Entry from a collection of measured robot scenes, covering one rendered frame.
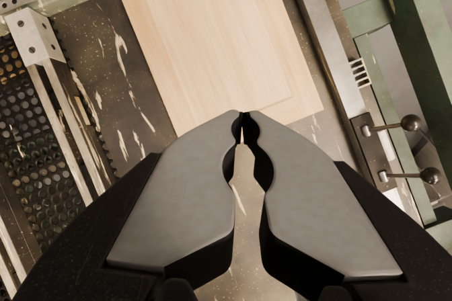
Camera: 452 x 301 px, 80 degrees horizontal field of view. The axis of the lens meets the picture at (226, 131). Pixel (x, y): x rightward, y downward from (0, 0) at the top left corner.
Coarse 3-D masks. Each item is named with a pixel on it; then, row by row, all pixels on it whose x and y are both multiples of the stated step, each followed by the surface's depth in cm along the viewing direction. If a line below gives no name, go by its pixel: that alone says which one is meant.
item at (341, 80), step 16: (304, 0) 66; (320, 0) 66; (304, 16) 69; (320, 16) 66; (320, 32) 66; (336, 32) 66; (320, 48) 67; (336, 48) 66; (336, 64) 67; (336, 80) 67; (352, 80) 67; (336, 96) 69; (352, 96) 67; (352, 112) 67; (352, 144) 71; (368, 176) 69; (384, 192) 68
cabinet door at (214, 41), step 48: (144, 0) 68; (192, 0) 68; (240, 0) 68; (144, 48) 69; (192, 48) 69; (240, 48) 69; (288, 48) 69; (192, 96) 69; (240, 96) 69; (288, 96) 69
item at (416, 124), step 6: (408, 114) 57; (402, 120) 57; (408, 120) 56; (414, 120) 55; (420, 120) 56; (366, 126) 65; (378, 126) 63; (384, 126) 62; (390, 126) 60; (396, 126) 59; (402, 126) 57; (408, 126) 56; (414, 126) 55; (420, 126) 56; (366, 132) 65
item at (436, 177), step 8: (424, 168) 58; (432, 168) 57; (384, 176) 66; (392, 176) 64; (400, 176) 63; (408, 176) 61; (416, 176) 60; (424, 176) 57; (432, 176) 56; (440, 176) 56; (432, 184) 57
